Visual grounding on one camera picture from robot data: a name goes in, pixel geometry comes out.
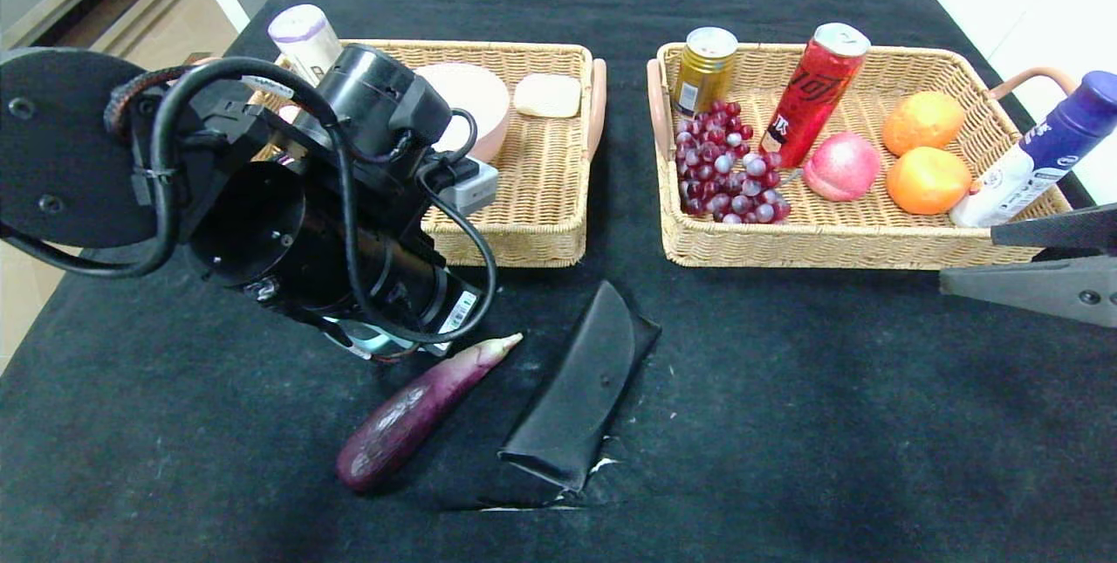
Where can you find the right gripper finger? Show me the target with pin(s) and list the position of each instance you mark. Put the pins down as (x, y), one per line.
(1069, 230)
(1056, 288)

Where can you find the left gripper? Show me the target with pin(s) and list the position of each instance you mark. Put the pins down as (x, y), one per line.
(457, 316)

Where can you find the light blue mug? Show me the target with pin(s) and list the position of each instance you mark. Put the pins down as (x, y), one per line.
(362, 340)

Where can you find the purple eggplant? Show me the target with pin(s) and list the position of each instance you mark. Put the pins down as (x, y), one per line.
(410, 419)

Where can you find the black glasses case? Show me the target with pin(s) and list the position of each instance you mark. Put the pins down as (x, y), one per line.
(576, 388)

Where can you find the pink peach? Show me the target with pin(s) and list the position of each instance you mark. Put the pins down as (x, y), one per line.
(842, 166)

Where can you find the red drink can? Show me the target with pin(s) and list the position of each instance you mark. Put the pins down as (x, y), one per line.
(807, 100)

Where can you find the red grape bunch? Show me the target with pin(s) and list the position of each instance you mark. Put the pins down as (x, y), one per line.
(724, 170)

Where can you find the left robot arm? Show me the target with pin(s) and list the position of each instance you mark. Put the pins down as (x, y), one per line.
(262, 231)

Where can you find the wicker basket holding tableware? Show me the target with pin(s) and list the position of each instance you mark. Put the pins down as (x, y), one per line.
(541, 196)

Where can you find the wicker basket holding food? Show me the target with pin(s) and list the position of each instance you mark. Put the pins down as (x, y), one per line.
(838, 240)

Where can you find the white bottle with blue cap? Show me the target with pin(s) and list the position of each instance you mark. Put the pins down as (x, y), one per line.
(1038, 153)

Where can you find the orange fruit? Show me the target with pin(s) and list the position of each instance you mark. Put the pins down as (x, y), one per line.
(922, 123)
(927, 181)

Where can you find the pink bowl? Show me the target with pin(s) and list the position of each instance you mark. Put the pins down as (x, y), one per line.
(497, 140)

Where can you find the black tablecloth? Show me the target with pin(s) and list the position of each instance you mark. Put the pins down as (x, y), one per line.
(873, 415)

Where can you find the white soap bar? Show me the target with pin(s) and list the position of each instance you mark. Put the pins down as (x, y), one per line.
(547, 95)

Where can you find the white tube with lavender lid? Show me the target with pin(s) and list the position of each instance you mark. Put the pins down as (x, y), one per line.
(301, 35)

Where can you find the gold drink can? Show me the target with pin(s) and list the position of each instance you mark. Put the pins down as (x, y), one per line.
(702, 76)

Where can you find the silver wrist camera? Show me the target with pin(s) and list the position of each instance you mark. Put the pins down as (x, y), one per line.
(471, 188)

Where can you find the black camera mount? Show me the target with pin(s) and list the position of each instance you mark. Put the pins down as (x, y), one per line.
(410, 188)

